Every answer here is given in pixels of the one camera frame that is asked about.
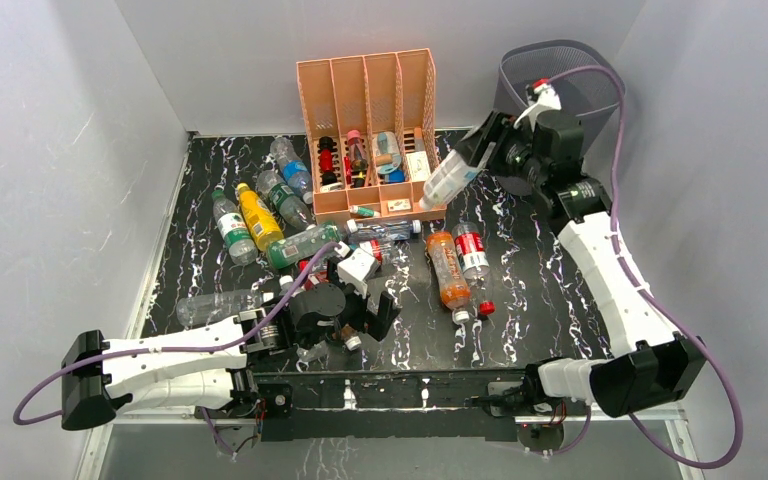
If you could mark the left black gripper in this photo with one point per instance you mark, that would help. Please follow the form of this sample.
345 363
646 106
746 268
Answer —
374 324

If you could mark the clear bottle green cap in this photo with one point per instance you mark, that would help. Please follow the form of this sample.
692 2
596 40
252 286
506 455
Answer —
233 229

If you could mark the clear bottle white label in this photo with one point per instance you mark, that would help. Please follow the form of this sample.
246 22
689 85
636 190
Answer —
450 179

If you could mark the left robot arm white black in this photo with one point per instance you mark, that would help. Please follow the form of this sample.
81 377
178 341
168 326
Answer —
208 366

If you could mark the clear empty bottle left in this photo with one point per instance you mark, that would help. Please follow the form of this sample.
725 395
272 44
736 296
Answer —
206 309

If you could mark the small white box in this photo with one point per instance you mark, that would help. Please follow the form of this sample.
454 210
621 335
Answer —
399 205

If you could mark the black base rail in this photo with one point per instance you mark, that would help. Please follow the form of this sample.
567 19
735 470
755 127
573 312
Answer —
405 404

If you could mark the white carton box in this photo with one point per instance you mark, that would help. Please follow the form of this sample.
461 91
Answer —
418 166

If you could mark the pink cap small bottle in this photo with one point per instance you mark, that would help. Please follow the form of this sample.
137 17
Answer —
358 162

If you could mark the orange drink bottle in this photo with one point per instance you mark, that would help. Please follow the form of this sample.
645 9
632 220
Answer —
454 291

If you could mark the peach desk organizer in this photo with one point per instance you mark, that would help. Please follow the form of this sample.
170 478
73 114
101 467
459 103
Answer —
393 91

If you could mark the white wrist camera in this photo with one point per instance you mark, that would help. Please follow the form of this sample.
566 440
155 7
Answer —
542 97
354 271

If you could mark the blue round object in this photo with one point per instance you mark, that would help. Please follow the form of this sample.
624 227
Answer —
394 177

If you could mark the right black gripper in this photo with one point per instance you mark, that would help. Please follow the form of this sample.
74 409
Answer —
496 129

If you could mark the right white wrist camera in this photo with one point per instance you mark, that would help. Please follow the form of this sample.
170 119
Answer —
542 97

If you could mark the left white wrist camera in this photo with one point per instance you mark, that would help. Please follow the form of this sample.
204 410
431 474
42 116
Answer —
354 271

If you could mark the red black dumbbell toy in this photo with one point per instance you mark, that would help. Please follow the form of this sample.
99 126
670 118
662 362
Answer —
325 161

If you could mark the gold red tea bottle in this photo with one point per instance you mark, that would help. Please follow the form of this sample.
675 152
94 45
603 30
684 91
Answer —
329 313

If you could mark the green tinted bottle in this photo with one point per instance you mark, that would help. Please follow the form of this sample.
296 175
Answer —
288 251

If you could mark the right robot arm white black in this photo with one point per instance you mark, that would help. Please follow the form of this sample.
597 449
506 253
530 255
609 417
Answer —
652 362

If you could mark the grey mesh waste bin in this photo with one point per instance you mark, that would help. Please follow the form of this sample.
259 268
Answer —
590 96

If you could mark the clear bottle red blue label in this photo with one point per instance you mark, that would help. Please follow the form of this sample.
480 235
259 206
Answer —
383 251

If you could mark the red label cola bottle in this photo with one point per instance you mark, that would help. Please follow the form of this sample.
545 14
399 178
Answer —
472 257

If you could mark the yellow juice bottle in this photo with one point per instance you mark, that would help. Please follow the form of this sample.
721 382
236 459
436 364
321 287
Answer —
261 223

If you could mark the clear bottle dark green label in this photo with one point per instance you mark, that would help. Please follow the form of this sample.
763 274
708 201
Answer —
290 207

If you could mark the clear water bottle white cap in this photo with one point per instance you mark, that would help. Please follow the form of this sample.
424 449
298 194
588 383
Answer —
316 350

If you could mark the green white tube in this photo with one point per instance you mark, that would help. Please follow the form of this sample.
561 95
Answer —
364 212

